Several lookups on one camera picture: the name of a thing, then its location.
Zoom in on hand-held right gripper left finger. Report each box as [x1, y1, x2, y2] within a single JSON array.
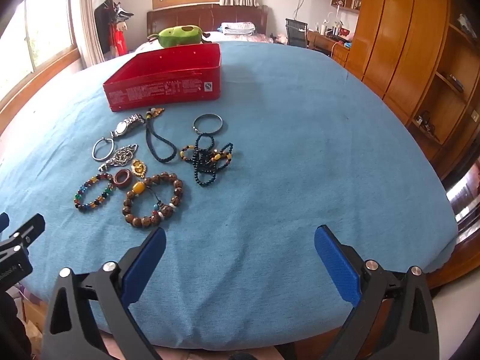
[[42, 227, 167, 360]]

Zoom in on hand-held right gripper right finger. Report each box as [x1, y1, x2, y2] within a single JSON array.
[[314, 224, 440, 360]]

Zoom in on multicolour bead bracelet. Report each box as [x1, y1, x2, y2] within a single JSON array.
[[73, 172, 115, 213]]

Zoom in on wooden bead bracelet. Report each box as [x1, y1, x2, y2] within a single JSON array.
[[122, 172, 185, 229]]

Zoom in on red-brown ring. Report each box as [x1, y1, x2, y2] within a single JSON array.
[[113, 169, 134, 190]]

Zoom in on silver oval ring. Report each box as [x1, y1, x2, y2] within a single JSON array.
[[92, 137, 114, 161]]

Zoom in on silver chain pendant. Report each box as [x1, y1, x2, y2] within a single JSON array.
[[98, 143, 139, 172]]

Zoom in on amber bead bracelet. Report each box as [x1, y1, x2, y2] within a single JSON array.
[[180, 143, 233, 167]]

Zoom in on dark bead necklace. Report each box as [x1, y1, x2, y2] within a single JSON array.
[[193, 132, 234, 187]]

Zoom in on silver watch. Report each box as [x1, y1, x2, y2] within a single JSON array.
[[110, 114, 146, 138]]

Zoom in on black cord with gold charm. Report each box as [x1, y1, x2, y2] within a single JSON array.
[[144, 107, 178, 164]]

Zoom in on dark metal bangle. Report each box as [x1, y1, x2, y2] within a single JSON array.
[[193, 114, 224, 135]]

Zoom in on red box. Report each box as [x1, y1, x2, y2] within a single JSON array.
[[103, 43, 222, 112]]

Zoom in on cardboard box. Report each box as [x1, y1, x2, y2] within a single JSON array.
[[20, 298, 49, 347]]

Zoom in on wide wooden-framed window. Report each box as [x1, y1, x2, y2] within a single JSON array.
[[0, 0, 81, 121]]

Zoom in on coat rack with clothes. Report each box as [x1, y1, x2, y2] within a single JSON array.
[[93, 0, 135, 59]]

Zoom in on wooden desk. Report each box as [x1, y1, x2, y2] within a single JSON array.
[[307, 30, 351, 68]]

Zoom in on white curtain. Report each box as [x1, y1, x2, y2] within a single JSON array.
[[79, 0, 106, 70]]

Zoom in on wooden wardrobe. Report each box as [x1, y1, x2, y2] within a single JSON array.
[[345, 0, 480, 181]]

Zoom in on green plush toy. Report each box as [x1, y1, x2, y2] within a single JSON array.
[[147, 25, 212, 49]]

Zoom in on black office chair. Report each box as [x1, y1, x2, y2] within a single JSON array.
[[285, 18, 309, 49]]

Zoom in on pink bedding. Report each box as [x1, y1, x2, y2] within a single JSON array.
[[210, 32, 289, 46]]

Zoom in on folded towels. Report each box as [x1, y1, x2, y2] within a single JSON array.
[[219, 22, 256, 36]]

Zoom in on wooden headboard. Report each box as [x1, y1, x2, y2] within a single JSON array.
[[146, 4, 269, 38]]

